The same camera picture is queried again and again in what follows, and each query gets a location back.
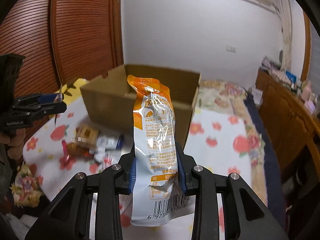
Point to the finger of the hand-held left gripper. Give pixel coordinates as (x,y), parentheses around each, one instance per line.
(53,108)
(47,97)

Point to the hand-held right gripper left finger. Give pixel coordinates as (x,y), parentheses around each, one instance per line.
(131,177)

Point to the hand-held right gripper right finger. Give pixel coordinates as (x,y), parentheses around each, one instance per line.
(182,177)

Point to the thin foil snack stick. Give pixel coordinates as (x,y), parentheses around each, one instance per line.
(60,97)

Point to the orange and white snack packet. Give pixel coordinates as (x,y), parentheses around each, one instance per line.
(155,140)

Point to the brown cardboard box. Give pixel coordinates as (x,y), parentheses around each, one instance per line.
(105,100)

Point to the person's left hand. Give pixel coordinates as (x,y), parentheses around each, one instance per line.
(13,143)

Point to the yellow pillow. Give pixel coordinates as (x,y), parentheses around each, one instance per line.
(72,86)

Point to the small red and white packet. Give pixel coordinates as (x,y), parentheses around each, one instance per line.
(105,158)

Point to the brown biscuit packet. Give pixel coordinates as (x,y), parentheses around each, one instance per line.
(86,136)

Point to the orange brown snack packet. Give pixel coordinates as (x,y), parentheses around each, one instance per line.
(75,149)

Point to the flower printed blanket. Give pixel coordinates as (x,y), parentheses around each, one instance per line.
(220,140)

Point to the brown slatted wooden wardrobe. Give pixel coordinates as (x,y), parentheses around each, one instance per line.
(62,30)

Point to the floral quilt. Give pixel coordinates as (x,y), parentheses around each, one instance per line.
(26,183)

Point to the dark blue bedsheet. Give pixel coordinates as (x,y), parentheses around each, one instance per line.
(262,135)

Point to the white box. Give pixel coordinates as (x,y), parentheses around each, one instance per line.
(257,96)

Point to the wooden cabinet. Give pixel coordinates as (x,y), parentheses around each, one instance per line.
(287,115)

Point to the pink cup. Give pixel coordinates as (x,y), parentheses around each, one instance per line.
(307,90)

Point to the white curtain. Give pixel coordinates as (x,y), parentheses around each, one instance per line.
(285,25)

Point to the white wall socket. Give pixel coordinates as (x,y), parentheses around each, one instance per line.
(231,48)

